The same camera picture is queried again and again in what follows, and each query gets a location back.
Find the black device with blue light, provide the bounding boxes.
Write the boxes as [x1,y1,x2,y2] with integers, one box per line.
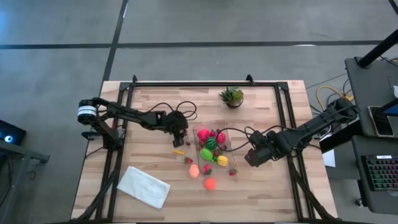
[0,119,27,146]

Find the black aluminium table frame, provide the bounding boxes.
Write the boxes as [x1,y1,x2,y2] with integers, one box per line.
[70,73,340,224]

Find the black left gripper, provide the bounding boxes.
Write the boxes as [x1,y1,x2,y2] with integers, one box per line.
[164,110,190,148]

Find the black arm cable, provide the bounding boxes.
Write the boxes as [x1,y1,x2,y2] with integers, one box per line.
[215,125,295,152]
[146,100,198,122]

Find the black pole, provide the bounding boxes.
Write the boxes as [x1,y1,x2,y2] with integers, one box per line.
[357,29,398,68]

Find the backlit keyboard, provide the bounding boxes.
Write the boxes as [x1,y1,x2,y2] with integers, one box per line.
[362,154,398,191]

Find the yellow floor cable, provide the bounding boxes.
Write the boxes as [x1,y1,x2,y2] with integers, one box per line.
[316,85,354,110]

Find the grey keyboard desk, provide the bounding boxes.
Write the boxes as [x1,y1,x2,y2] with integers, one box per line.
[351,135,398,216]

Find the yellow toy pepper green stem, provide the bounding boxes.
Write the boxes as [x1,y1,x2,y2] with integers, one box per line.
[213,154,229,167]

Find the white paper sheet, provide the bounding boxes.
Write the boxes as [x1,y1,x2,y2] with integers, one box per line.
[322,149,336,168]

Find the black tablet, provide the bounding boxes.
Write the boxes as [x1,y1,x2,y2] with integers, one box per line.
[368,105,395,137]

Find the grey metal stand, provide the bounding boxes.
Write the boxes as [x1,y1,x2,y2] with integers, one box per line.
[0,139,50,224]

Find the toy peach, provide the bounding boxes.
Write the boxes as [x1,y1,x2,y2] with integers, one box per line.
[188,164,200,179]

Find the white folded cloth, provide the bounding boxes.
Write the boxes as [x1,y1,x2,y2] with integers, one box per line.
[116,166,172,210]

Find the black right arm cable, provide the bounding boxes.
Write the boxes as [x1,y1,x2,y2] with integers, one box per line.
[215,125,295,152]

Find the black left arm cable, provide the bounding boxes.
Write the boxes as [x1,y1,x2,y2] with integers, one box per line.
[146,100,198,122]

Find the clear plastic container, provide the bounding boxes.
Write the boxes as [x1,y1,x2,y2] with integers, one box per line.
[192,119,236,175]

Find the succulent plant in black pot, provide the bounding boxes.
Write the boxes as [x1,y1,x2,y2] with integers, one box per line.
[219,86,244,109]

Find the toy orange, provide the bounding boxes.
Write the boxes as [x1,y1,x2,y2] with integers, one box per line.
[204,177,217,191]

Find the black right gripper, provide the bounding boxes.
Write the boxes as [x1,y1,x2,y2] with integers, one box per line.
[244,130,277,167]

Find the grey side desk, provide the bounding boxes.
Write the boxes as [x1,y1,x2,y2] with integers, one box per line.
[344,55,398,138]

